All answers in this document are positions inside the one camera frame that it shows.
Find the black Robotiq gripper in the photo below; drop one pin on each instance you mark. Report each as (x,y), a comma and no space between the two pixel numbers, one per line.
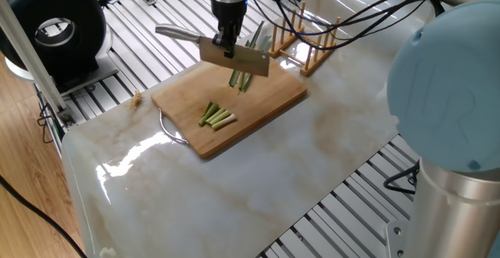
(230,14)

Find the steel kitchen knife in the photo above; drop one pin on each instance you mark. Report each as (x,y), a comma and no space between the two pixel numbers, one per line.
(242,59)

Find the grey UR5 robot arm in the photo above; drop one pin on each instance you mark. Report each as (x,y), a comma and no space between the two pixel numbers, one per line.
(453,94)

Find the green garlic stalk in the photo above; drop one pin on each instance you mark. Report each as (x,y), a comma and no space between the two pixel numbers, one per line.
(258,35)

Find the short green garlic piece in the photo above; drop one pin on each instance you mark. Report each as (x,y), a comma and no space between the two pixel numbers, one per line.
(208,111)
(213,116)

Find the short white garlic piece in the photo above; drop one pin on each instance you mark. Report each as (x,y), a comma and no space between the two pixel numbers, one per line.
(226,120)
(219,117)

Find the small tan garlic scrap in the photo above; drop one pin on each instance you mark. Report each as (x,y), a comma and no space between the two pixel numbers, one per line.
(137,98)

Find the bamboo cutting board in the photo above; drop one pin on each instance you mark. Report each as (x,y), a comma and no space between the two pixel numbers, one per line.
(273,105)

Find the wooden slotted rack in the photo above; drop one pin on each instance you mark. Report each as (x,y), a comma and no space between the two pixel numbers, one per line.
(312,55)

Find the black round fan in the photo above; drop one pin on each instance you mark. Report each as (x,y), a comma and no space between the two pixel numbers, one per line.
(82,19)

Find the white marble pattern mat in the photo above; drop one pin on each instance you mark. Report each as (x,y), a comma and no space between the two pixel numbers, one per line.
(258,195)

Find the aluminium frame post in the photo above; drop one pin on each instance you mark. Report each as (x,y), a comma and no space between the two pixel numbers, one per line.
(31,55)

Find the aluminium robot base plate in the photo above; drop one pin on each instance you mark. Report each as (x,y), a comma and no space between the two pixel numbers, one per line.
(398,242)

